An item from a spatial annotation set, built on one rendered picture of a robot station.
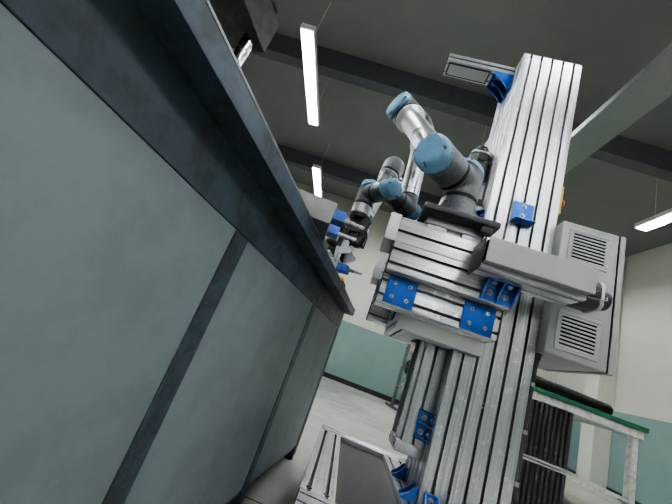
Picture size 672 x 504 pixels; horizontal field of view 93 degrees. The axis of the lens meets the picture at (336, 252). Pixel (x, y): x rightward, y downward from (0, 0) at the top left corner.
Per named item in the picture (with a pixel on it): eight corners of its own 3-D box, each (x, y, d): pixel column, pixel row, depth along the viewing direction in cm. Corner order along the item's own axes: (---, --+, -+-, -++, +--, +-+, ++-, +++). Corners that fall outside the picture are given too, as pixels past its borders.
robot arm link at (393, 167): (413, 154, 162) (369, 232, 148) (407, 165, 172) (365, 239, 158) (393, 143, 162) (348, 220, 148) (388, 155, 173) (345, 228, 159)
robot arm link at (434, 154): (476, 171, 98) (423, 108, 138) (450, 140, 91) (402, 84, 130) (444, 196, 104) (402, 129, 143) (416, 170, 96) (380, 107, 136)
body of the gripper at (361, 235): (359, 243, 115) (370, 214, 118) (338, 237, 118) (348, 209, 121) (363, 251, 122) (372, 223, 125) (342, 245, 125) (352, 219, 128)
